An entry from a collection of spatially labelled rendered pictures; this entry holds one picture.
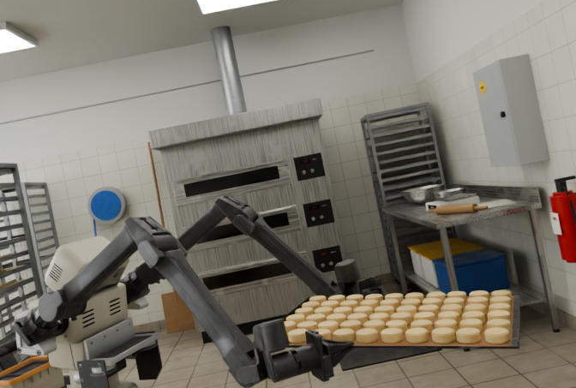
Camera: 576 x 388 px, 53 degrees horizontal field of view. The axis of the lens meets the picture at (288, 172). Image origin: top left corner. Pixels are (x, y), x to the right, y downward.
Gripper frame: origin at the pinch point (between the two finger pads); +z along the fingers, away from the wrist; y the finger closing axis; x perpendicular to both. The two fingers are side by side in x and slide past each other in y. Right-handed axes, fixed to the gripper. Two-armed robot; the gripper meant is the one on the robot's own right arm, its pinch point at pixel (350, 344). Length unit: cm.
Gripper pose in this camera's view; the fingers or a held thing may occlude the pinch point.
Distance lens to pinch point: 139.8
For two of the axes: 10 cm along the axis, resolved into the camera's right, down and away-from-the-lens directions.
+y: -1.6, -9.9, -0.2
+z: 9.1, -1.5, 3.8
